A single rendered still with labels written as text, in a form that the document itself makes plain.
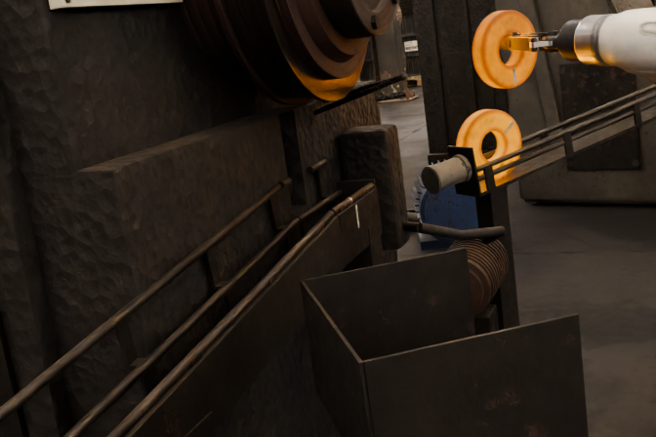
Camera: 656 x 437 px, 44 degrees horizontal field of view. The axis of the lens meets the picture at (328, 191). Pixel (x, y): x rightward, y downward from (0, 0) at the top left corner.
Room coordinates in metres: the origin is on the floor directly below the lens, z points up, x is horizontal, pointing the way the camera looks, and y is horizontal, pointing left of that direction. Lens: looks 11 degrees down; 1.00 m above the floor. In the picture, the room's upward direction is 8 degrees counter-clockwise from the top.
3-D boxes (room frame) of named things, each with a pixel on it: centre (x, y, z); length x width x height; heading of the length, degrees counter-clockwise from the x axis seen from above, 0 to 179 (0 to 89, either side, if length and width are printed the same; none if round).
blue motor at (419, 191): (3.59, -0.53, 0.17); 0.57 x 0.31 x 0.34; 176
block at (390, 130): (1.58, -0.09, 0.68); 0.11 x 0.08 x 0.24; 66
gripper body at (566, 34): (1.54, -0.48, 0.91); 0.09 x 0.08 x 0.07; 32
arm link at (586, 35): (1.47, -0.52, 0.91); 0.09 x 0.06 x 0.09; 122
